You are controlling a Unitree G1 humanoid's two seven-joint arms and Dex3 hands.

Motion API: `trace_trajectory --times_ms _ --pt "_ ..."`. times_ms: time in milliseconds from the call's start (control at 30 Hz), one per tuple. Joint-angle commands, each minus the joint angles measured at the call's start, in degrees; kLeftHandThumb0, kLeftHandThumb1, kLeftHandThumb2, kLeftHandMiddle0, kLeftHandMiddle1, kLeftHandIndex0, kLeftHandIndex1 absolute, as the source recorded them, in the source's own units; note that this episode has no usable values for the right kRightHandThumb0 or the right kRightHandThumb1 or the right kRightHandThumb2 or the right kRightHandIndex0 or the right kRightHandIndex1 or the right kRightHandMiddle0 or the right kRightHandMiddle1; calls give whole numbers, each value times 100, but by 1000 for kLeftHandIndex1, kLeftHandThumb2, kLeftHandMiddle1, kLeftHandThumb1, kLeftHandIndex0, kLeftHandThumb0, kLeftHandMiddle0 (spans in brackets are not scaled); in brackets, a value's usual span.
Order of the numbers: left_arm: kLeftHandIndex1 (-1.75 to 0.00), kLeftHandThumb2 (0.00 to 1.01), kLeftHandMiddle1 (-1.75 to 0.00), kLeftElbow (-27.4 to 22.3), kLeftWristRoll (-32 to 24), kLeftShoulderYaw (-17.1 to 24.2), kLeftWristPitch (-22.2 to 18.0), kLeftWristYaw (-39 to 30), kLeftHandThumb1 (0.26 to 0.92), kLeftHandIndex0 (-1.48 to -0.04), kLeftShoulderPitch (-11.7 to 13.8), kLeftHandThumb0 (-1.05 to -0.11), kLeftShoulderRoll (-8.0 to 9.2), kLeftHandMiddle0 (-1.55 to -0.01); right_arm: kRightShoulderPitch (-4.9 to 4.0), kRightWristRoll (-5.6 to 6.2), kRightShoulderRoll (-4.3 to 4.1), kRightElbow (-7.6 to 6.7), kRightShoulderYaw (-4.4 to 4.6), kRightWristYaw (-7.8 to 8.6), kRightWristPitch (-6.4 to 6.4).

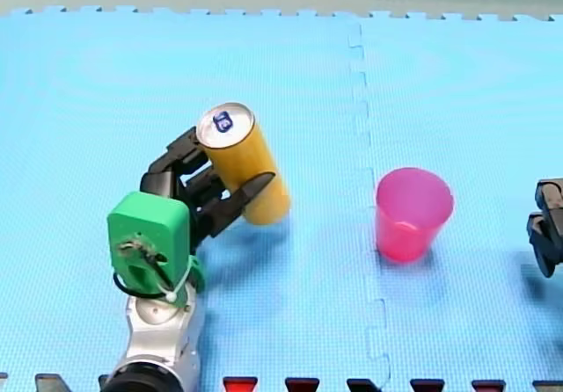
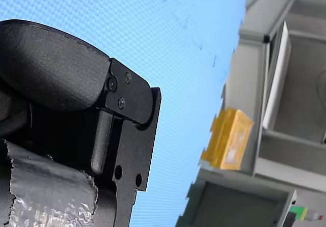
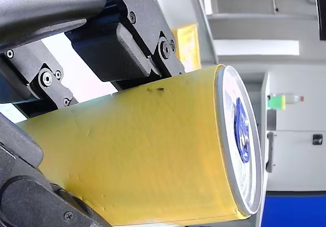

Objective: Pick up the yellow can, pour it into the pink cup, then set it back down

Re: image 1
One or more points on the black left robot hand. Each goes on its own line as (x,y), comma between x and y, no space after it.
(206,198)

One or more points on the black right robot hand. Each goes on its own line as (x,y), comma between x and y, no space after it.
(547,225)

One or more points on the yellow drink can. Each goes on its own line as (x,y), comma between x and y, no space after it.
(250,168)

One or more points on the pink plastic cup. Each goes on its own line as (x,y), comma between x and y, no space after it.
(411,216)

